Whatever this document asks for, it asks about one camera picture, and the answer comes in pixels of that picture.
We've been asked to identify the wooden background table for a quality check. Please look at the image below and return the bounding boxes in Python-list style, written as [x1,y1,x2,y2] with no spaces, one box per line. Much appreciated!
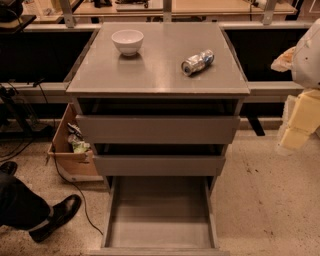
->
[23,0,298,24]

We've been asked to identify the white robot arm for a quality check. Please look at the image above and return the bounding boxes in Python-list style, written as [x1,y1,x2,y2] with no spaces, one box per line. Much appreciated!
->
[271,19,320,155]

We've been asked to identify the black leather shoe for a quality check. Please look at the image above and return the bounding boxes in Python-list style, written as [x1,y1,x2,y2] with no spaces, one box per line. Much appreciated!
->
[29,194,82,243]

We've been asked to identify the black stand at left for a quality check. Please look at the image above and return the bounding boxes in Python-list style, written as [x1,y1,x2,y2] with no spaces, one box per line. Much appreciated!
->
[0,85,53,138]

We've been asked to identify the cardboard box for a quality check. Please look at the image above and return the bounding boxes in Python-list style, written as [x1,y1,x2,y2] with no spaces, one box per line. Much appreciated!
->
[48,104,103,182]

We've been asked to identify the grey open bottom drawer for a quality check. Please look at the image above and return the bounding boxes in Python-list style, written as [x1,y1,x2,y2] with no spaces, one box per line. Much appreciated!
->
[89,176,230,256]

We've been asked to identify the grey top drawer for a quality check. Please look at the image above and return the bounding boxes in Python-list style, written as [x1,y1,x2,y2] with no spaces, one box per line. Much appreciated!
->
[76,115,240,144]

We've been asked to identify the grey middle drawer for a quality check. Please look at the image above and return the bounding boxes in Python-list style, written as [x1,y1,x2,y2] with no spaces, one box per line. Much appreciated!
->
[93,155,226,176]

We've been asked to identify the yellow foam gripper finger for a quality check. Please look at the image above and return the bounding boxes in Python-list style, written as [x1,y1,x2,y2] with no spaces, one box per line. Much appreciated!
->
[276,89,320,156]

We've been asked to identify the black floor cable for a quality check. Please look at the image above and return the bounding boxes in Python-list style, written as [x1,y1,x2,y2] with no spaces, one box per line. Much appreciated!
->
[36,81,104,236]

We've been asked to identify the crumpled trash in box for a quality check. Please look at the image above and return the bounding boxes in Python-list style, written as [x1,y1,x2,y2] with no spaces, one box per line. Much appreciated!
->
[67,123,90,153]

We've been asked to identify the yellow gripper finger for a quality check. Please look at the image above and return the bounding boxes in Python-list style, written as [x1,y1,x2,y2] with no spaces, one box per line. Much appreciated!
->
[271,47,296,72]

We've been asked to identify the dark trouser leg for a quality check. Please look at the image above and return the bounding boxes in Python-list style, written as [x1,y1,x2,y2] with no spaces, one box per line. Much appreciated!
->
[0,173,53,230]

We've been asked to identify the grey drawer cabinet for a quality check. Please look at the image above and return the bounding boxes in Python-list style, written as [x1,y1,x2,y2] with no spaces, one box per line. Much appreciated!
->
[65,21,251,256]

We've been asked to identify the white ceramic bowl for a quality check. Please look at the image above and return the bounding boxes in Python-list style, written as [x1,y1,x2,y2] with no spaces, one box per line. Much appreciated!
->
[111,29,144,56]

